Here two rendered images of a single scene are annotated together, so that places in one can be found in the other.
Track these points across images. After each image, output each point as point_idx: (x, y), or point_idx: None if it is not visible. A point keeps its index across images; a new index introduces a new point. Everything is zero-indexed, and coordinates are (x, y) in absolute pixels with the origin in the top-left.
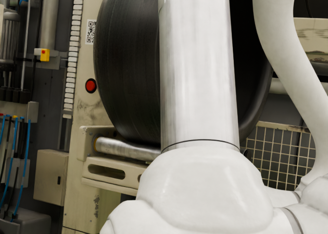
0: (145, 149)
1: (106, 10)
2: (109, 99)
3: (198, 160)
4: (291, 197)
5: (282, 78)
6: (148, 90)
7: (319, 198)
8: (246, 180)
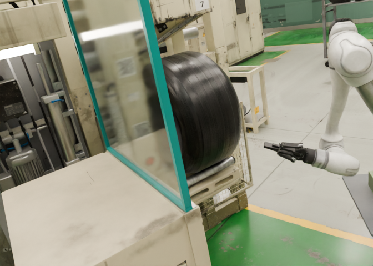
0: (209, 171)
1: (200, 116)
2: (207, 160)
3: None
4: (339, 148)
5: (339, 113)
6: (230, 143)
7: None
8: None
